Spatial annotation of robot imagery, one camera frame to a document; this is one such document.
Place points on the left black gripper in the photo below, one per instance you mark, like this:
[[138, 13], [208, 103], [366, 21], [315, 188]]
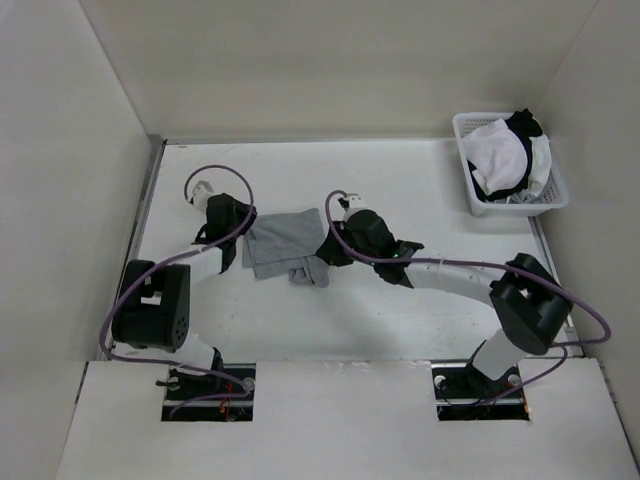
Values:
[[242, 210]]

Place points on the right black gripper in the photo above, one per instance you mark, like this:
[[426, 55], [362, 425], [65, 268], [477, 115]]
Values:
[[331, 251]]

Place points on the grey tank top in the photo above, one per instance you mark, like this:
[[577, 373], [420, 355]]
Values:
[[285, 244]]

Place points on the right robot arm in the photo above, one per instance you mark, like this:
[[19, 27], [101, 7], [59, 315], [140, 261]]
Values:
[[530, 314]]

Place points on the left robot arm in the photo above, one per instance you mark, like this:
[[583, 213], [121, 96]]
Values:
[[150, 321]]

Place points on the white tank top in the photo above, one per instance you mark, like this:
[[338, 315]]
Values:
[[497, 157]]

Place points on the black tank top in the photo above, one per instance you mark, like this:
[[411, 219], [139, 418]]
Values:
[[522, 125]]

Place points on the white plastic basket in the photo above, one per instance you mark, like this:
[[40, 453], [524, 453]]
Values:
[[555, 194]]

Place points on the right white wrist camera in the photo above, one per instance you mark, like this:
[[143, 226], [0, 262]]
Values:
[[351, 202]]

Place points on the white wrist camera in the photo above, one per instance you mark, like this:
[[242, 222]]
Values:
[[200, 195], [351, 202]]

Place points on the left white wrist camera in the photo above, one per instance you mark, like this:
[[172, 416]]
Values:
[[200, 195]]

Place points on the metal table edge rail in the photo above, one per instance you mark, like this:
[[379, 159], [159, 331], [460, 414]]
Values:
[[153, 162]]

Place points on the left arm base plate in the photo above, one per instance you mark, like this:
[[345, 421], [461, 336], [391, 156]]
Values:
[[210, 399]]

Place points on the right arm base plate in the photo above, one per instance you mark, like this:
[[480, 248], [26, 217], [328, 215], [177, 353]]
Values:
[[464, 395]]

